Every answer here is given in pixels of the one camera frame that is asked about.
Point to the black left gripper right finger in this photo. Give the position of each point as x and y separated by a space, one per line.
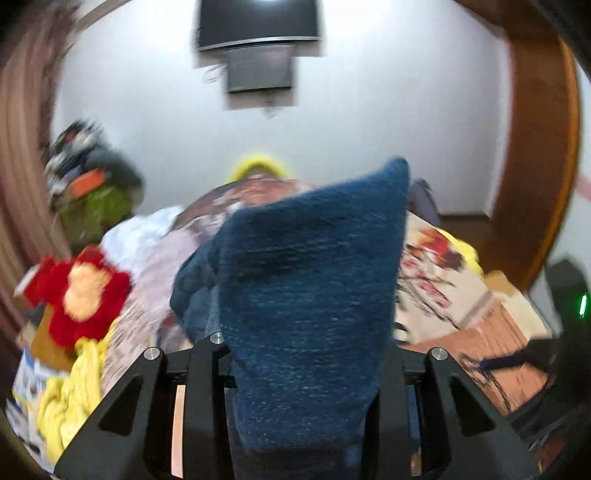
462 434

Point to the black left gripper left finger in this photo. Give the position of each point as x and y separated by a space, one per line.
129 434

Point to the blue denim jacket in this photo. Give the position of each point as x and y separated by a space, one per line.
302 291

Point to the yellow cloth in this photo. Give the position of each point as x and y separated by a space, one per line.
68 401

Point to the newspaper print bed blanket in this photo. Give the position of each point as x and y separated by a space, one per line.
442 300

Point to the red plush toy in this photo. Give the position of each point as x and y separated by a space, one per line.
86 294

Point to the white cloth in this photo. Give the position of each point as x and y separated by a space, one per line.
126 246

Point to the dark blue garment on headboard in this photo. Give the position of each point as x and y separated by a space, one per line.
422 202

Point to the brown wooden door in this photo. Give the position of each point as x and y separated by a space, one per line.
541 160

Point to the striped brown curtain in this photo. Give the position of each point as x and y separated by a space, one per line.
31 58

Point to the green bag with clutter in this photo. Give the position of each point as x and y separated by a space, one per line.
92 186

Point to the yellow pillow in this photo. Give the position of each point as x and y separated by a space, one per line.
258 164

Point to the wall mounted black television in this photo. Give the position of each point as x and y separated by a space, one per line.
227 23

